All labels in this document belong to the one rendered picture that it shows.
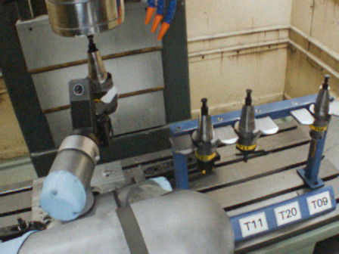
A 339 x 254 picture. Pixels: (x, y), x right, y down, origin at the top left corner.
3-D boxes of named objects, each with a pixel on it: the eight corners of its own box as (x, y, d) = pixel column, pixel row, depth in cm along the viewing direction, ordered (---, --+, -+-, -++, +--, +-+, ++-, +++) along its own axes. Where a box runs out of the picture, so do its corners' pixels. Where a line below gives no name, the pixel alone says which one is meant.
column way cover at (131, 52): (169, 125, 147) (158, 0, 118) (53, 150, 135) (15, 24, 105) (166, 119, 151) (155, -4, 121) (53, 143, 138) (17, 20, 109)
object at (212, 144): (214, 134, 92) (214, 126, 90) (220, 150, 87) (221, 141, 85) (190, 137, 91) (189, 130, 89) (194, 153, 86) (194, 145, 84)
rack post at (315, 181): (325, 185, 117) (342, 111, 100) (311, 190, 115) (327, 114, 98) (309, 167, 125) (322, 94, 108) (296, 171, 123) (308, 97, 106)
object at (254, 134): (256, 125, 94) (256, 118, 93) (262, 140, 89) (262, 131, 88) (231, 128, 94) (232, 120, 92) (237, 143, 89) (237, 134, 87)
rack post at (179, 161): (198, 224, 105) (194, 146, 88) (181, 229, 104) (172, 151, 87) (188, 201, 113) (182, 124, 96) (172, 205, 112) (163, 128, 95)
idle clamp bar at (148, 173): (220, 169, 125) (220, 155, 121) (148, 192, 117) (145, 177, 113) (215, 161, 129) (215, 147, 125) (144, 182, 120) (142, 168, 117)
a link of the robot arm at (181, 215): (265, 171, 30) (158, 165, 76) (137, 214, 26) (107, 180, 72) (298, 295, 29) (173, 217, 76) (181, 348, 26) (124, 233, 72)
